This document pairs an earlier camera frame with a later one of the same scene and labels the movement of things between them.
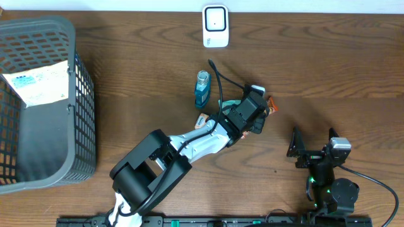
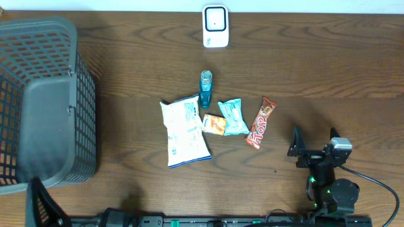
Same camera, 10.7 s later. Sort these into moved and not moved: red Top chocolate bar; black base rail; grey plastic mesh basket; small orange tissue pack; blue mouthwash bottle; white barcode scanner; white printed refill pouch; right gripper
Moved: red Top chocolate bar; small orange tissue pack; white printed refill pouch; blue mouthwash bottle
Not moved: black base rail; right gripper; grey plastic mesh basket; white barcode scanner
